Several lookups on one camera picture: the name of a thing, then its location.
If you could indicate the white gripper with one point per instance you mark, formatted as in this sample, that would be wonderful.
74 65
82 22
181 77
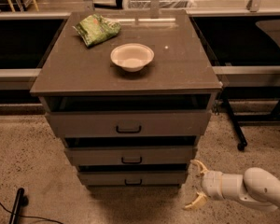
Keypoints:
212 183

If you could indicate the grey bottom drawer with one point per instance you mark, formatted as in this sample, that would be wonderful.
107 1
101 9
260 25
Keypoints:
133 175

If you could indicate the grey drawer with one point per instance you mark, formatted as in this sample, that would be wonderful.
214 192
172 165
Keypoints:
133 175
131 150
128 115

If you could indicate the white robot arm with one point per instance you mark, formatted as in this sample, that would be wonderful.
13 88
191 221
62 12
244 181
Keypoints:
256 188

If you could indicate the grey top drawer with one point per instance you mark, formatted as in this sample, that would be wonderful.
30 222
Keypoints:
128 115

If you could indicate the grey drawer cabinet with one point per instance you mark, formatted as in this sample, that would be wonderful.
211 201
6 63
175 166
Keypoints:
180 64

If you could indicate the grey middle drawer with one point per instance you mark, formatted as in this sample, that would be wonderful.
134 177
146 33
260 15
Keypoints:
131 150

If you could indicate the black table leg with caster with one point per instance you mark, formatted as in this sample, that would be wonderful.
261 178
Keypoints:
242 141

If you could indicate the white bowl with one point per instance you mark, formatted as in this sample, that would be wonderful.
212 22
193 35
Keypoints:
132 57

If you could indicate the black stand leg left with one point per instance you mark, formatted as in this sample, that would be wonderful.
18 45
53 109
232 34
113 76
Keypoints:
21 200

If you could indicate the green chip bag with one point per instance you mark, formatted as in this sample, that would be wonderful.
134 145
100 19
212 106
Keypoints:
96 29

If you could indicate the wire mesh basket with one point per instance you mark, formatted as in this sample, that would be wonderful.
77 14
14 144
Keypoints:
163 4

